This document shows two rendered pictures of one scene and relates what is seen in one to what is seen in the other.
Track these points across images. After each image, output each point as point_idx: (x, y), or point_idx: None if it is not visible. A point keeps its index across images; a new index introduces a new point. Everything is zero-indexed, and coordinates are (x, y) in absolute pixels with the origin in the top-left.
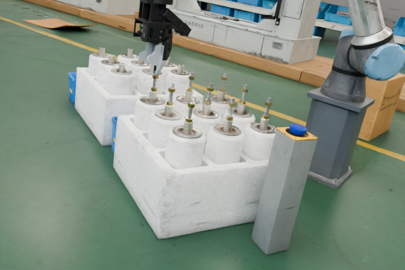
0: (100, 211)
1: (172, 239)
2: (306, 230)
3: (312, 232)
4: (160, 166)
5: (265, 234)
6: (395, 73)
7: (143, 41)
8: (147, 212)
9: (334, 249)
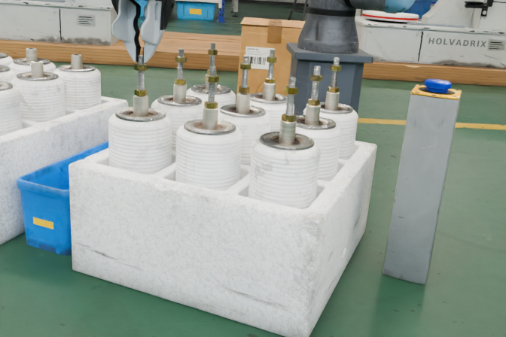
0: None
1: (318, 331)
2: None
3: None
4: (284, 213)
5: (417, 256)
6: None
7: None
8: (251, 309)
9: (455, 241)
